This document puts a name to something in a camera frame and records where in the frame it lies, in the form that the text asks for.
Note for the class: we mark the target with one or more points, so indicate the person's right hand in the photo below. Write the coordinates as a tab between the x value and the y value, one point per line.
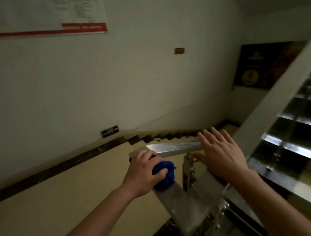
223	158

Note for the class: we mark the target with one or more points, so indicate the person's left hand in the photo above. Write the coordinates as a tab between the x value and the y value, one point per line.
139	173

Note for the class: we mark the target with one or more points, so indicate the person's right little finger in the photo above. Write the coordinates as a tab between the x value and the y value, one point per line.
229	138

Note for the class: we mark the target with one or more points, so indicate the person's left thumb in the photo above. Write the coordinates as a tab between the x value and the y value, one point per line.
160	174

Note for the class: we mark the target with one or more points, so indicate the person's right thumb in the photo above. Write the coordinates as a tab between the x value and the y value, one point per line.
199	157

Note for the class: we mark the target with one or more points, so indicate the person's right middle finger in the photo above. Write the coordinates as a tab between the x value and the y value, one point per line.
212	138

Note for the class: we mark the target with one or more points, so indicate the blue cloth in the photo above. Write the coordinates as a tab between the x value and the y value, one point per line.
166	178

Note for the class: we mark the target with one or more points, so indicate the person's right forearm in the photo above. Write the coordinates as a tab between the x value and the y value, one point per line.
269	206

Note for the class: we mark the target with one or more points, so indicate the person's left forearm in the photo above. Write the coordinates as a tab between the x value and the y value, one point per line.
102	214

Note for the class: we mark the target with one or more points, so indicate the stainless steel handrail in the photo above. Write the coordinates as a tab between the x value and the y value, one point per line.
175	148

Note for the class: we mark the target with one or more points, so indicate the steel stair railing with bars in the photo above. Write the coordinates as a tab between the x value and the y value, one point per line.
289	143

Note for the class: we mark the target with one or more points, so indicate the dark poster with yellow emblem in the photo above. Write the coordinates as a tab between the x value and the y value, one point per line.
261	65

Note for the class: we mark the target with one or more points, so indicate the dark stair skirting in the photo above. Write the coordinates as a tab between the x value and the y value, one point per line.
63	166

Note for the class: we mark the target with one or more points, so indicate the white poster with red stripe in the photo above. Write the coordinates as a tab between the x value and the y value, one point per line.
53	15

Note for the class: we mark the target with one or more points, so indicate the steel baluster post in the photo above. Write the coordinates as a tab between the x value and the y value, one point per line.
187	173

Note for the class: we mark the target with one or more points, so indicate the black wall sign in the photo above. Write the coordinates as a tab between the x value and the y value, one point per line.
109	131

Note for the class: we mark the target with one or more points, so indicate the small brown wall plate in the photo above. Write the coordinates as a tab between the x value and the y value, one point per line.
179	50

